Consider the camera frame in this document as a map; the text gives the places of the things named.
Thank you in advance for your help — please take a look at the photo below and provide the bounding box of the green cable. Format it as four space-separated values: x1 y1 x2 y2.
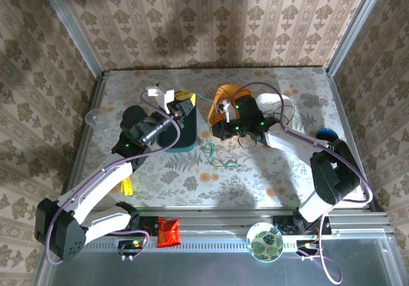
194 94 241 170

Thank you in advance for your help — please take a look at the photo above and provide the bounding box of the orange plastic bin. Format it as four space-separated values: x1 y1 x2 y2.
207 84 254 133

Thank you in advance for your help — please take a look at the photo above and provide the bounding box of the white plastic bin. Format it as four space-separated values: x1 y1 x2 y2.
255 93 297 130

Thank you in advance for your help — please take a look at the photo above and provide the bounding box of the teal plastic bin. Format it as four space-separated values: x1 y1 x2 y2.
156 91 198 153

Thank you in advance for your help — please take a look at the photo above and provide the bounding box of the clear plastic cup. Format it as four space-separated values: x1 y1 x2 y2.
84 109 111 133

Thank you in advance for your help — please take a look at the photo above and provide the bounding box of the floral table cover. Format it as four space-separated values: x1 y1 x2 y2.
75 67 368 209

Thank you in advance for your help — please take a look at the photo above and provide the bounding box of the yellow banana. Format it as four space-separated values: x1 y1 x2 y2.
120 176 134 197

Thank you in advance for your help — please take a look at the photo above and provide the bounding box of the blue cup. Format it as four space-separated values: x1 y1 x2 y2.
314 127 339 142

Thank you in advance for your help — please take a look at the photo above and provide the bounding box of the red foil snack packet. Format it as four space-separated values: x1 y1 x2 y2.
156 217 182 248

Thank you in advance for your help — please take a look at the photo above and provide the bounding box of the leaf print bowl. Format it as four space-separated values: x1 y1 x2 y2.
245 222 284 263

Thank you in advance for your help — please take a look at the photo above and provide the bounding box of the grey metal panel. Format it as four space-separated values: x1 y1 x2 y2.
35 231 409 286

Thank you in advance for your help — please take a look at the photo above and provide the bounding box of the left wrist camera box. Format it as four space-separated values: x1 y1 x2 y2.
145 83 175 114

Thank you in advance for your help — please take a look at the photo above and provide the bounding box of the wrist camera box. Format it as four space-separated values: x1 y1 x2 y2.
145 83 175 114
220 97 236 123

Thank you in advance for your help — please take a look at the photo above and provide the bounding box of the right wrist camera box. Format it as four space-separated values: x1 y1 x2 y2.
220 97 236 123

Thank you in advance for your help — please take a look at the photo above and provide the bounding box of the aluminium frame rail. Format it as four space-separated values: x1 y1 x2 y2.
44 206 393 236

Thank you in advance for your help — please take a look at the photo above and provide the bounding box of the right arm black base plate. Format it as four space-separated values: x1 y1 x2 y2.
273 215 332 236

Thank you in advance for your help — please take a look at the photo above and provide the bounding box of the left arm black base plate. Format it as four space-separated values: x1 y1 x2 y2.
102 217 159 237

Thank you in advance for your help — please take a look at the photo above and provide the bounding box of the white slotted cable duct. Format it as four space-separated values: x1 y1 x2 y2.
54 239 298 252

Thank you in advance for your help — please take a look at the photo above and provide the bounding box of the aluminium frame post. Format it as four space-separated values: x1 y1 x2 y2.
325 0 389 76
36 0 105 73

